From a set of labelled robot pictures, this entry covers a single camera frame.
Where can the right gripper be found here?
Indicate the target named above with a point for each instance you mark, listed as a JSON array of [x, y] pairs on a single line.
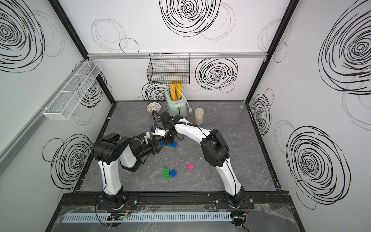
[[168, 141]]

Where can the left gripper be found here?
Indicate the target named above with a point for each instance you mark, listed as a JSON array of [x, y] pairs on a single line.
[[155, 144]]

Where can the dark green lego brick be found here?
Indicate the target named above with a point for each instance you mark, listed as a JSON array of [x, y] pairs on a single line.
[[166, 173]]

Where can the small blue lego brick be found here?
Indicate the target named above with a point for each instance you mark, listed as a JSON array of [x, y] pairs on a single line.
[[173, 173]]

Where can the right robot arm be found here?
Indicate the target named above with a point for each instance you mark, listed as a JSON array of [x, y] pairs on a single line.
[[214, 147]]

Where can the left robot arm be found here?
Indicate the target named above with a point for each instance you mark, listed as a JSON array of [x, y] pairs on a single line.
[[114, 151]]

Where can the mint green toaster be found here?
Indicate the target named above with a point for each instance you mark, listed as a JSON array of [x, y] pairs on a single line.
[[177, 107]]

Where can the white strainer bowl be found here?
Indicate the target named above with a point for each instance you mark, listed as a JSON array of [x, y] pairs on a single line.
[[154, 106]]

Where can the yellow toast slice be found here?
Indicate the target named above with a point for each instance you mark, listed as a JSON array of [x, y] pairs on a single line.
[[173, 91]]

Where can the clear jar with grains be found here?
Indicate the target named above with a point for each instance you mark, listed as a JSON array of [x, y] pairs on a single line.
[[199, 113]]

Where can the orange toast slice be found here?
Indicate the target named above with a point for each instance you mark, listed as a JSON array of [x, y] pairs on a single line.
[[179, 90]]

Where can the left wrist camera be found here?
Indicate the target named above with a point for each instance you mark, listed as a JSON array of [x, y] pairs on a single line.
[[148, 137]]

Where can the black wire basket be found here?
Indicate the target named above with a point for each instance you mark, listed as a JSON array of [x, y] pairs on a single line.
[[168, 68]]

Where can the white wire shelf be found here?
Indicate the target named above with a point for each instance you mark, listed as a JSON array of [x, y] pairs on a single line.
[[81, 89]]

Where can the grey slotted cable duct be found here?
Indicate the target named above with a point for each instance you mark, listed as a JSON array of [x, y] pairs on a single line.
[[147, 217]]

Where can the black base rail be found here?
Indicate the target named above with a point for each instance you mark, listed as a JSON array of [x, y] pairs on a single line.
[[136, 200]]

